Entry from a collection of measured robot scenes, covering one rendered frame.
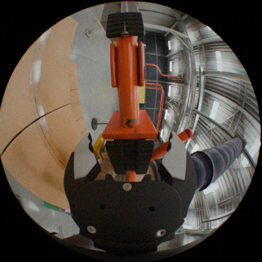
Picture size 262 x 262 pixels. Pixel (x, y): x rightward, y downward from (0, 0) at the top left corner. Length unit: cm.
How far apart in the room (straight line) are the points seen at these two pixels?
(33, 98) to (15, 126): 11
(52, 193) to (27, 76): 41
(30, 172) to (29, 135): 11
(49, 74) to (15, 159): 30
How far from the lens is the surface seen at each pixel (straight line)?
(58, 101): 38
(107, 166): 17
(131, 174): 17
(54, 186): 38
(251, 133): 496
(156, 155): 16
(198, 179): 36
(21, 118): 30
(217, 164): 49
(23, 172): 32
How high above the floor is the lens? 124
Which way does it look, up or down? 2 degrees down
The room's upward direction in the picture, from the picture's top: 89 degrees clockwise
